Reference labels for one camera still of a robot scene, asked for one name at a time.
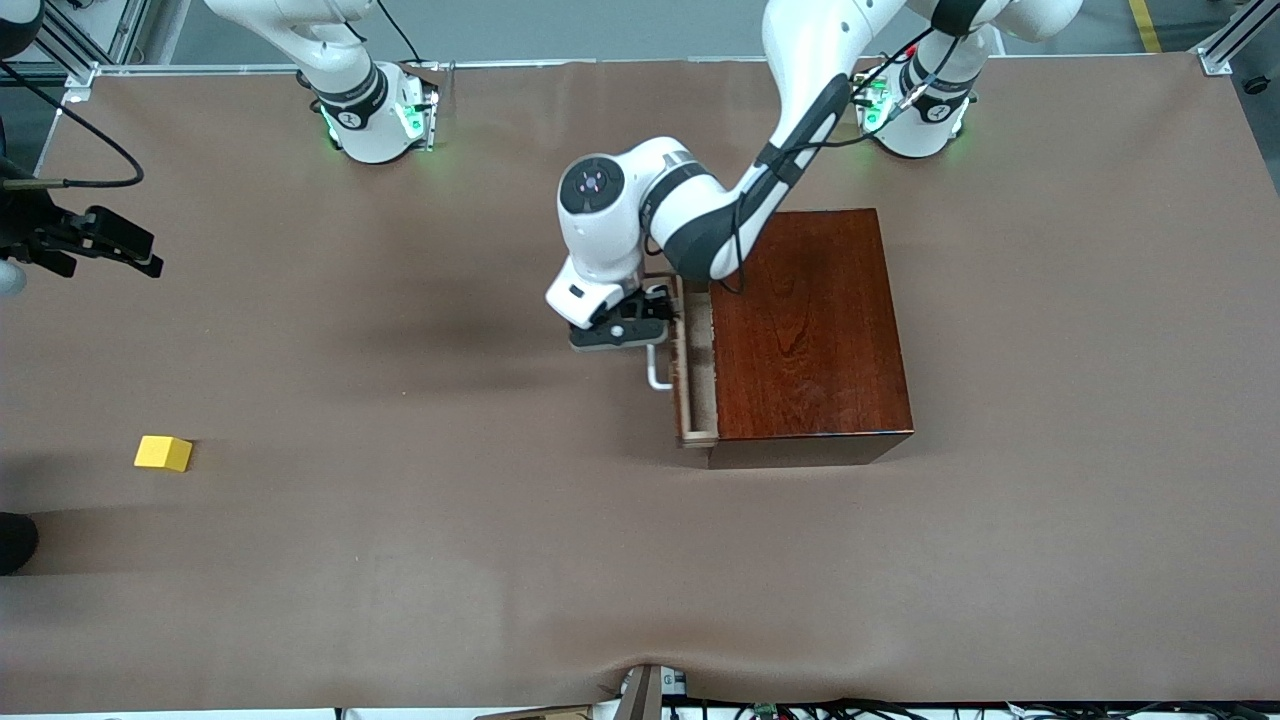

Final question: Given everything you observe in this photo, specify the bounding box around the wooden drawer with white handle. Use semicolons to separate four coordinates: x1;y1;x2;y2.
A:
645;275;721;448

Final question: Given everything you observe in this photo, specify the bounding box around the yellow block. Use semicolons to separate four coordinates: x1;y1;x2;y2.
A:
134;435;193;473

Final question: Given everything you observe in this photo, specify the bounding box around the dark wooden drawer cabinet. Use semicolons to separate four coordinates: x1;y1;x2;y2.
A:
705;208;916;469

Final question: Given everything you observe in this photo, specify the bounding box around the brown table cover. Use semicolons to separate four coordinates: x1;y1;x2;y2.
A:
0;55;1280;713

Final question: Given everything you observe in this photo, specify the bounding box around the yellow floor tape strip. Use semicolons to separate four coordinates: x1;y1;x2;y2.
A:
1128;0;1166;53

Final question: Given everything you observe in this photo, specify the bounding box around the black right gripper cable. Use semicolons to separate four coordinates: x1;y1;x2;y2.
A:
0;60;148;191

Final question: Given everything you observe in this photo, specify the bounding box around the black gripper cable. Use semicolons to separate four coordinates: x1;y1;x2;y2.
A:
725;30;961;296
0;60;148;191

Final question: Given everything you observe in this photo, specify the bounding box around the aluminium table edge rail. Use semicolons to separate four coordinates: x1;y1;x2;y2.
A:
35;58;1216;181

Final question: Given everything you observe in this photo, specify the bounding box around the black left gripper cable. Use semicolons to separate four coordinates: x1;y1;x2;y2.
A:
725;30;961;296

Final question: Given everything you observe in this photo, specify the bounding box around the black right arm base cable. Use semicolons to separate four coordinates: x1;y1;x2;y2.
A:
375;0;426;66

